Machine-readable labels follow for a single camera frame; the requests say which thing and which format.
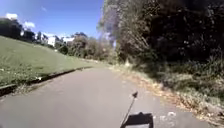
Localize grey asphalt path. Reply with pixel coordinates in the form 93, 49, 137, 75
0, 64, 214, 128

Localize group of bushes and trees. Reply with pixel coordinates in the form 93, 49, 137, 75
54, 32, 118, 64

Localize dark distant trees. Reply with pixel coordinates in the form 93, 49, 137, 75
0, 17, 49, 44

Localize wood of dark trees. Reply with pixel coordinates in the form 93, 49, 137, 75
98, 0, 224, 73

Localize leaf-strewn verge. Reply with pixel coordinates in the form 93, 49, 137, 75
109, 61, 224, 128

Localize white buildings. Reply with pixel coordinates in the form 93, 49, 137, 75
46, 34, 76, 48

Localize dark kerb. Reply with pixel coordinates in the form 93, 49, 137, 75
0, 65, 94, 98

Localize green grass field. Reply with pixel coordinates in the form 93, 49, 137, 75
0, 34, 101, 88

